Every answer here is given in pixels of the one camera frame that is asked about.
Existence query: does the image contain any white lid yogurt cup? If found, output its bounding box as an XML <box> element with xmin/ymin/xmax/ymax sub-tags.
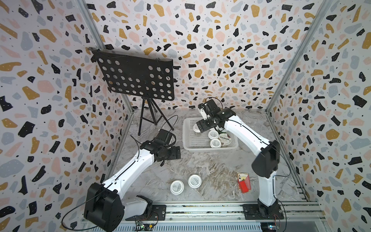
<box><xmin>208</xmin><ymin>130</ymin><xmax>219</xmax><ymax>140</ymax></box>
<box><xmin>210</xmin><ymin>139</ymin><xmax>222</xmax><ymax>148</ymax></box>
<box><xmin>170</xmin><ymin>180</ymin><xmax>184</xmax><ymax>195</ymax></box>
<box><xmin>193</xmin><ymin>124</ymin><xmax>201</xmax><ymax>133</ymax></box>
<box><xmin>188</xmin><ymin>175</ymin><xmax>202</xmax><ymax>189</ymax></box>

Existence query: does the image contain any Chobani yogurt cup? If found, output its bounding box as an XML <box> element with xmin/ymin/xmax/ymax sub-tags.
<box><xmin>218</xmin><ymin>133</ymin><xmax>232</xmax><ymax>147</ymax></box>

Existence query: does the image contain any green yogurt cup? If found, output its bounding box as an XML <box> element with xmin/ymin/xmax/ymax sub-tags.
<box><xmin>215</xmin><ymin>126</ymin><xmax>227</xmax><ymax>134</ymax></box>

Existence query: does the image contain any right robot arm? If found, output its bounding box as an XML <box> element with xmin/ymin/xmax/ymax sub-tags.
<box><xmin>196</xmin><ymin>100</ymin><xmax>280</xmax><ymax>219</ymax></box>

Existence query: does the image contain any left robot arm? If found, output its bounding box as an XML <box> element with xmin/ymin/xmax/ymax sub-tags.
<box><xmin>84</xmin><ymin>129</ymin><xmax>181</xmax><ymax>232</ymax></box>

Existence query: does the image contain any white plastic basket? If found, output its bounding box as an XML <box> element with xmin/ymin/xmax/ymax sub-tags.
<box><xmin>183</xmin><ymin>117</ymin><xmax>239</xmax><ymax>152</ymax></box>

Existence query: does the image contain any playing card box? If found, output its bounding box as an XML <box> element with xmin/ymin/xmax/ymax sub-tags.
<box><xmin>237</xmin><ymin>173</ymin><xmax>251</xmax><ymax>190</ymax></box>

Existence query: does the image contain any black perforated music stand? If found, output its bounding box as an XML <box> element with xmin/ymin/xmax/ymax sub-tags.
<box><xmin>91</xmin><ymin>48</ymin><xmax>175</xmax><ymax>135</ymax></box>

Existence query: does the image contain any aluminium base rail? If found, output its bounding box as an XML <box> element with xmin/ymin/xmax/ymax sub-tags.
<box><xmin>115</xmin><ymin>202</ymin><xmax>331</xmax><ymax>232</ymax></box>

